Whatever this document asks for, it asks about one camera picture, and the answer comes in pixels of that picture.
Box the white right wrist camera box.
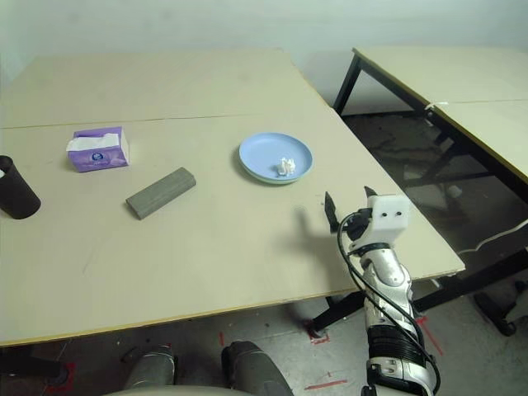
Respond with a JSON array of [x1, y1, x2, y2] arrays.
[[350, 194, 413, 253]]

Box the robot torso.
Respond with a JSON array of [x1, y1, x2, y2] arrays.
[[102, 385, 232, 396]]

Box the blue plate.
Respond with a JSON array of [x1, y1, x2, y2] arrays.
[[238, 131, 314, 183]]

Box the grey robot leg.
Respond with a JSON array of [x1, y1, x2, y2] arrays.
[[134, 344, 178, 391], [221, 340, 292, 396]]

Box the grey right robot leg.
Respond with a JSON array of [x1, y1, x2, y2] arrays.
[[221, 340, 292, 396]]

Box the white power cable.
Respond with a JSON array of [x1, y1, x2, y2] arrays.
[[460, 220, 528, 255]]

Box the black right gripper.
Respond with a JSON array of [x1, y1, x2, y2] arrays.
[[324, 185, 379, 243]]

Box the black pen cup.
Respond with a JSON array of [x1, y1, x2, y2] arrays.
[[0, 155, 42, 220]]

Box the black table leg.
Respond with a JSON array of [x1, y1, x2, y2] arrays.
[[311, 292, 368, 336], [0, 357, 69, 381]]

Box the grey wheeled stand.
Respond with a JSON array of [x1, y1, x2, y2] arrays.
[[474, 280, 528, 337]]

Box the grey left robot leg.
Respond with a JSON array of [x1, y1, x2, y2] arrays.
[[134, 344, 178, 391]]

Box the purple tissue box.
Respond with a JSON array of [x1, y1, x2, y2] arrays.
[[66, 126, 132, 173]]

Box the grey glasses case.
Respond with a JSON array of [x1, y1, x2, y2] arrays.
[[125, 167, 196, 222]]

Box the beige side table black legs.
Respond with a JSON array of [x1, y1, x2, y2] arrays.
[[333, 45, 528, 314]]

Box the white paper ball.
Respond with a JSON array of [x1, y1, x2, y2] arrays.
[[275, 156, 297, 177]]

